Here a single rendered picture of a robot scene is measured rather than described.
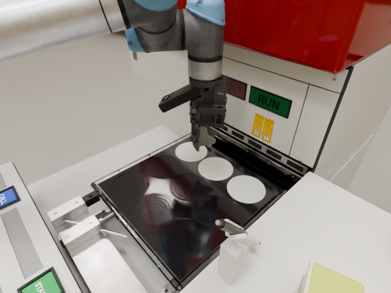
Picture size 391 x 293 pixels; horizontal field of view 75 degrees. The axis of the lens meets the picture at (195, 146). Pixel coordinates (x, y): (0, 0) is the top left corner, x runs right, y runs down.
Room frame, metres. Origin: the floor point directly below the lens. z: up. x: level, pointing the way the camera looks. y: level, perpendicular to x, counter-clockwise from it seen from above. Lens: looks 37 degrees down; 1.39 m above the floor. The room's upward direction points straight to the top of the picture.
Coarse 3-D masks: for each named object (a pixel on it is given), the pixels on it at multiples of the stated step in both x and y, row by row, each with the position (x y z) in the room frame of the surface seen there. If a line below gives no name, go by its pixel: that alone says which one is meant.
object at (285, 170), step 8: (216, 128) 0.69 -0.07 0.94; (216, 136) 0.68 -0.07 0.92; (224, 136) 0.66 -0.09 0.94; (232, 136) 0.65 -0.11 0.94; (232, 144) 0.63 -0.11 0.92; (240, 144) 0.61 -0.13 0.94; (224, 152) 0.66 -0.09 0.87; (248, 152) 0.58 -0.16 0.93; (256, 152) 0.57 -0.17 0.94; (240, 160) 0.61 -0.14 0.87; (264, 160) 0.54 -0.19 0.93; (272, 160) 0.53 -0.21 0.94; (248, 168) 0.58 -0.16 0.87; (272, 168) 0.52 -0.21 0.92; (280, 168) 0.51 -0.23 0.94; (288, 168) 0.50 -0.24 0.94; (264, 176) 0.54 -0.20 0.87; (288, 176) 0.49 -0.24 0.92; (296, 176) 0.47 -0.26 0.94; (280, 184) 0.51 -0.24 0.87
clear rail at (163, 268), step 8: (96, 184) 0.48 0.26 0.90; (104, 200) 0.43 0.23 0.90; (112, 208) 0.40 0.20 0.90; (120, 216) 0.38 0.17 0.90; (136, 232) 0.33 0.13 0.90; (136, 240) 0.32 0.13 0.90; (144, 248) 0.30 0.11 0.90; (152, 256) 0.28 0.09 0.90; (160, 264) 0.26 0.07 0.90; (168, 272) 0.25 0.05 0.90; (168, 280) 0.23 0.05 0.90; (176, 280) 0.23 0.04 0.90; (176, 288) 0.22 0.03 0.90
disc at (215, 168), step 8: (208, 160) 0.58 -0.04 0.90; (216, 160) 0.58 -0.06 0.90; (224, 160) 0.58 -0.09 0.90; (200, 168) 0.55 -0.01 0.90; (208, 168) 0.55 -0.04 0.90; (216, 168) 0.55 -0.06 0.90; (224, 168) 0.55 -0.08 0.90; (232, 168) 0.55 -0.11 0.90; (208, 176) 0.51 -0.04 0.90; (216, 176) 0.51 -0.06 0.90; (224, 176) 0.51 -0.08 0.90
